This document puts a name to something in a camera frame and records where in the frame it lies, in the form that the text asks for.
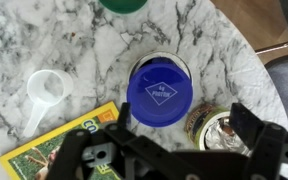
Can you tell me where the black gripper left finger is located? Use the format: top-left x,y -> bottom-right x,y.
45,101 -> 187,180

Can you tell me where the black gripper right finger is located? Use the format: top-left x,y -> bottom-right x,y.
229,101 -> 288,180

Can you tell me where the white plastic measuring cup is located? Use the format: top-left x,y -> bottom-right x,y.
22,69 -> 75,139

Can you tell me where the yellow dog picture book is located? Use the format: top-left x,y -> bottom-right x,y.
0,100 -> 122,180

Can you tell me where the open yellow tin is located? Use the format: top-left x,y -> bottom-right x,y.
184,103 -> 252,157

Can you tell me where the green round plastic lid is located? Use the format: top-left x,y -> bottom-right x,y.
98,0 -> 149,15

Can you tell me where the thin white cable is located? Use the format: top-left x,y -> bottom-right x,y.
254,39 -> 288,55

